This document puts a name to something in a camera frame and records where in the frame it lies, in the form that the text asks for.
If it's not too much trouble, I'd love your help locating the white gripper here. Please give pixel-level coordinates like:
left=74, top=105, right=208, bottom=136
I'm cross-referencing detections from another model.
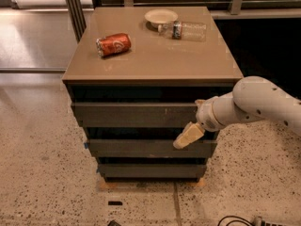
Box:
left=173, top=99, right=220, bottom=149

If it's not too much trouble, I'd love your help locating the grey top drawer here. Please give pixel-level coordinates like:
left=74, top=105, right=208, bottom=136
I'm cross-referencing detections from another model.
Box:
left=71, top=103, right=197, bottom=128

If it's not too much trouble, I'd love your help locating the grey drawer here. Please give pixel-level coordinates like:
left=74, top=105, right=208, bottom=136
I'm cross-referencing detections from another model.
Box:
left=87, top=139, right=217, bottom=158
left=71, top=103, right=197, bottom=128
left=98, top=164, right=207, bottom=179

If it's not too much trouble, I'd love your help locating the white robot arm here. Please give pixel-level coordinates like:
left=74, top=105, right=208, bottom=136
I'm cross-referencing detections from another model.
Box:
left=173, top=76, right=301, bottom=149

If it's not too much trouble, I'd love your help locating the grey drawer cabinet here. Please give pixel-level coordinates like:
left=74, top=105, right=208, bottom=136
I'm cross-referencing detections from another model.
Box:
left=61, top=6, right=245, bottom=184

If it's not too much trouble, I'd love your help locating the grey middle drawer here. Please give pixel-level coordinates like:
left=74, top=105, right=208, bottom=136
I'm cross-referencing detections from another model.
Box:
left=87, top=139, right=217, bottom=158

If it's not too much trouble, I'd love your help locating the grey bottom drawer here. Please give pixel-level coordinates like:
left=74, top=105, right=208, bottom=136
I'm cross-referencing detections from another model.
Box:
left=98, top=164, right=207, bottom=179

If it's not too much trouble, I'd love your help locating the clear plastic bottle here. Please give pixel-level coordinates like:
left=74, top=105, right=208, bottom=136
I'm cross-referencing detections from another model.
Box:
left=158, top=21, right=207, bottom=42

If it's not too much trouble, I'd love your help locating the white shallow bowl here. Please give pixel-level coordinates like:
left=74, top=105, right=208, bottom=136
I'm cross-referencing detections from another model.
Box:
left=145, top=9, right=178, bottom=28

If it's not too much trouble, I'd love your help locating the red soda can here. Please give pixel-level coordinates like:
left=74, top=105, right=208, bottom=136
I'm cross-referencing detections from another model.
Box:
left=96, top=33, right=132, bottom=57

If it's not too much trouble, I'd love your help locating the black cable on floor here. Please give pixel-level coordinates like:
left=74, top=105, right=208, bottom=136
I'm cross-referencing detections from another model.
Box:
left=217, top=215, right=283, bottom=226

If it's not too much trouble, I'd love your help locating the dark metal post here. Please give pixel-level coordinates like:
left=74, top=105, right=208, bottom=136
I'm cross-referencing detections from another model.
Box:
left=65, top=0, right=87, bottom=41

